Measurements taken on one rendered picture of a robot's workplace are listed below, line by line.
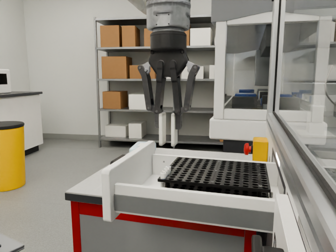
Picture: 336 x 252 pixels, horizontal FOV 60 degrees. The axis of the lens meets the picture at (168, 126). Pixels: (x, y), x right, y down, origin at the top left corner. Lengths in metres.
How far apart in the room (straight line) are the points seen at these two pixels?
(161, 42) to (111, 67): 4.09
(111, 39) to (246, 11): 3.42
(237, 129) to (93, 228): 0.82
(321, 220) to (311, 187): 0.07
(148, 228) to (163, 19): 0.59
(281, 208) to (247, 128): 1.03
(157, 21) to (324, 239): 0.46
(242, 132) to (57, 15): 4.61
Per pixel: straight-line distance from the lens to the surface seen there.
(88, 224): 0.99
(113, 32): 4.69
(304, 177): 0.39
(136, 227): 0.92
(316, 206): 0.31
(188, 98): 0.60
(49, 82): 5.64
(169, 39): 0.59
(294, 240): 0.37
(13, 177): 3.31
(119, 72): 4.63
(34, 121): 4.72
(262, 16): 1.46
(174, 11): 0.59
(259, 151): 0.96
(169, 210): 0.59
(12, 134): 3.20
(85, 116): 5.37
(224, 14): 1.47
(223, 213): 0.57
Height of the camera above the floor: 1.11
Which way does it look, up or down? 9 degrees down
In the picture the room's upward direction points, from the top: straight up
